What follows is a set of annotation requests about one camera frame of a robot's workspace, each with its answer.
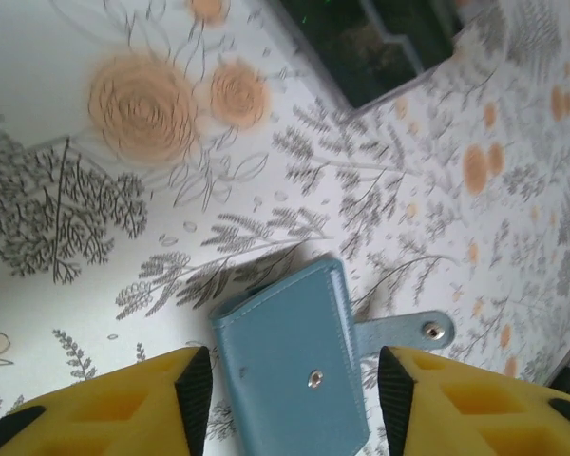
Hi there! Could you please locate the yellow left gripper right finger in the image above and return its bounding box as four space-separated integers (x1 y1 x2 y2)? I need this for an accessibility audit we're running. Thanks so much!
377 345 570 456

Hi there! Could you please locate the blue leather card holder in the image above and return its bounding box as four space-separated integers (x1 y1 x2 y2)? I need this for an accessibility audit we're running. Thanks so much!
208 256 456 447

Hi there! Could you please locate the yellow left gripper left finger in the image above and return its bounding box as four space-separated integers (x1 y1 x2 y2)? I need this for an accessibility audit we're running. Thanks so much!
0 346 214 456

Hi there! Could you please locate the floral patterned table cover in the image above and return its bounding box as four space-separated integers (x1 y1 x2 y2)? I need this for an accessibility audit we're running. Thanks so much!
0 0 570 456

